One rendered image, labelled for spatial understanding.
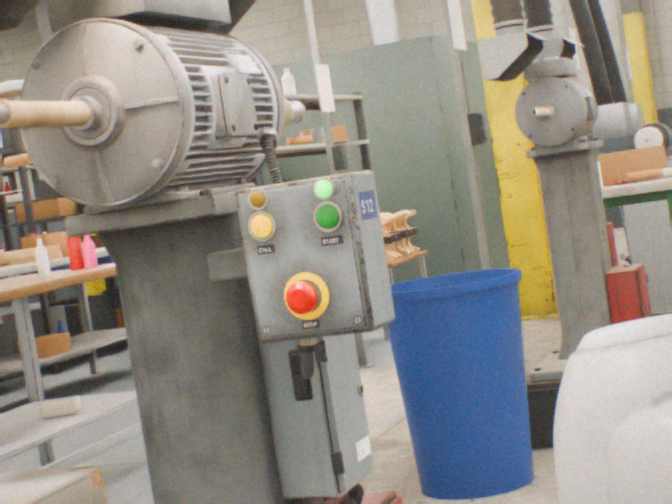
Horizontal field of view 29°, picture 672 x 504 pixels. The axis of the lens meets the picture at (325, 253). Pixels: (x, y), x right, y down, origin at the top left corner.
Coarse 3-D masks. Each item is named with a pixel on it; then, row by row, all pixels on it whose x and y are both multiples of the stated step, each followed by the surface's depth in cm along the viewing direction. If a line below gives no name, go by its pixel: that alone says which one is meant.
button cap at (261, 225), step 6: (258, 216) 165; (264, 216) 165; (252, 222) 166; (258, 222) 165; (264, 222) 165; (270, 222) 165; (252, 228) 166; (258, 228) 166; (264, 228) 165; (270, 228) 165; (258, 234) 166; (264, 234) 165
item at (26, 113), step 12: (12, 108) 154; (24, 108) 157; (36, 108) 159; (48, 108) 162; (60, 108) 164; (72, 108) 167; (84, 108) 170; (12, 120) 154; (24, 120) 157; (36, 120) 159; (48, 120) 162; (60, 120) 164; (72, 120) 167; (84, 120) 170
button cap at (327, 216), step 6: (324, 210) 162; (330, 210) 162; (336, 210) 162; (318, 216) 163; (324, 216) 162; (330, 216) 162; (336, 216) 162; (318, 222) 163; (324, 222) 162; (330, 222) 162; (336, 222) 162
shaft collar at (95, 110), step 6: (78, 96) 171; (84, 96) 171; (84, 102) 171; (90, 102) 171; (96, 102) 172; (90, 108) 171; (96, 108) 171; (90, 114) 171; (96, 114) 171; (102, 114) 172; (90, 120) 171; (96, 120) 171; (72, 126) 172; (78, 126) 172; (84, 126) 171; (90, 126) 171; (96, 126) 172
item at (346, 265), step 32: (288, 192) 164; (352, 192) 162; (288, 224) 165; (352, 224) 162; (256, 256) 167; (288, 256) 165; (320, 256) 164; (352, 256) 162; (384, 256) 170; (256, 288) 167; (320, 288) 164; (352, 288) 163; (384, 288) 168; (256, 320) 168; (288, 320) 166; (320, 320) 165; (352, 320) 163; (384, 320) 167
